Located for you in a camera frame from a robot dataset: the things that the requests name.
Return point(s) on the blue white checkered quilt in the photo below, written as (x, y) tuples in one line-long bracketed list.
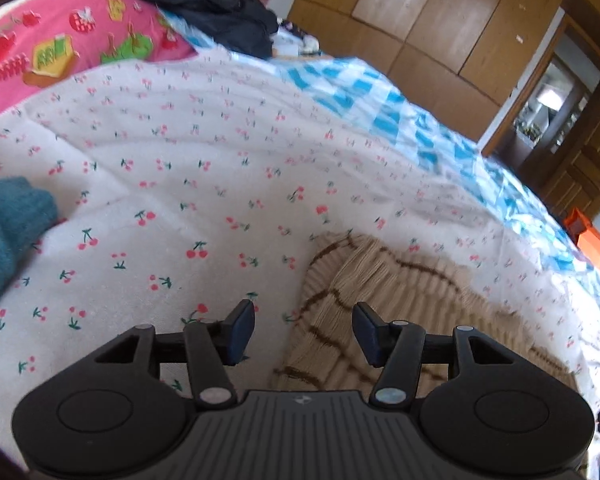
[(380, 105)]

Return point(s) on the wooden wardrobe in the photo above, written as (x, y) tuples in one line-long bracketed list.
[(430, 20)]

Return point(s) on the pink fruit print bedsheet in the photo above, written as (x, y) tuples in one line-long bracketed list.
[(55, 45)]

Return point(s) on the wooden door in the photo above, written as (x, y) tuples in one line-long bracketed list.
[(585, 170)]

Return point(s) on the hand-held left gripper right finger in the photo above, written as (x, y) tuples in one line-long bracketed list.
[(367, 334)]

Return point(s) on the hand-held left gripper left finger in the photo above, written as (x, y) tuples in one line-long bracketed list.
[(240, 331)]

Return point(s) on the white cherry print sheet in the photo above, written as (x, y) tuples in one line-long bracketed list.
[(180, 185)]

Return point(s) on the beige brown striped sweater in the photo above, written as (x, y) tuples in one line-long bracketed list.
[(380, 280)]

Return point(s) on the orange box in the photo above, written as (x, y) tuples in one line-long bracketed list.
[(597, 245)]

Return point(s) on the teal knit cloth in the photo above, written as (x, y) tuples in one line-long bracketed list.
[(5, 240)]

